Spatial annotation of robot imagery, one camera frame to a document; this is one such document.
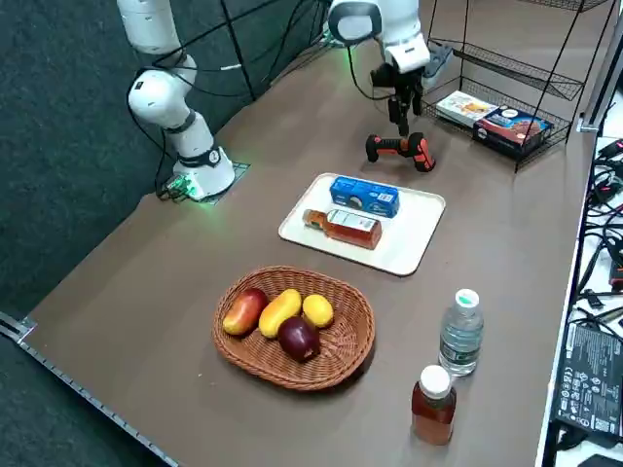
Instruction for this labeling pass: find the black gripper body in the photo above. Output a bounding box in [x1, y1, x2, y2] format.
[386, 67, 424, 98]

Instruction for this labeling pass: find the clear water bottle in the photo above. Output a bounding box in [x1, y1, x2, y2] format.
[438, 288, 485, 377]

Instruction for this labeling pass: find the black wire shelf rack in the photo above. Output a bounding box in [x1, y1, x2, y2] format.
[421, 0, 617, 174]

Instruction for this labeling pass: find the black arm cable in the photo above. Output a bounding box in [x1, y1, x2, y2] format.
[343, 43, 390, 101]

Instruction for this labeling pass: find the small yellow mango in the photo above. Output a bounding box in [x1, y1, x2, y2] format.
[302, 294, 335, 328]

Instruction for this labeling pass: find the amber tea bottle white cap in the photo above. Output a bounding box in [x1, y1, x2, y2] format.
[411, 364, 458, 447]

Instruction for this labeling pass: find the white orange cracker box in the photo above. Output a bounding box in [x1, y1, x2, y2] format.
[435, 90, 498, 128]

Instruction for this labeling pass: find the blue red biscuit box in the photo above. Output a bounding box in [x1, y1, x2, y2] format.
[472, 105, 555, 160]

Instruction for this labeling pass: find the aluminium table edge rail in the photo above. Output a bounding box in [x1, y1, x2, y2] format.
[0, 310, 179, 467]

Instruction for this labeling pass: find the black labelled power adapter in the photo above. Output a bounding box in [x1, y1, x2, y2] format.
[549, 320, 623, 451]

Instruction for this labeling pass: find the upright mounting post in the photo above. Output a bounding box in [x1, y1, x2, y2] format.
[578, 0, 623, 130]

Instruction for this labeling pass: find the cream plastic tray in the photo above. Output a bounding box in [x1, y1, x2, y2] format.
[277, 171, 447, 277]

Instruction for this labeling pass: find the dark red apple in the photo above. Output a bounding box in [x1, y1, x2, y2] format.
[277, 315, 321, 362]

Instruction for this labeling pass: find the long yellow mango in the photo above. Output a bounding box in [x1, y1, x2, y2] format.
[257, 288, 303, 340]

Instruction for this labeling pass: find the red yellow mango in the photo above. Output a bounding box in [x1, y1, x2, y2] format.
[222, 287, 270, 337]

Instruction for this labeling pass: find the black base cable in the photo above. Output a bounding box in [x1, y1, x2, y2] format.
[128, 48, 196, 200]

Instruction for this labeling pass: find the blue Oreo cookie box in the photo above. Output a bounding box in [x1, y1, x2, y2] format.
[329, 175, 401, 218]

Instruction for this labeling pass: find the orange black barcode scanner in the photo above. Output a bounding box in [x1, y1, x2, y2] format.
[365, 130, 438, 174]

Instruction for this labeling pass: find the brown wicker basket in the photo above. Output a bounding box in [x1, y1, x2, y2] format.
[212, 265, 377, 392]

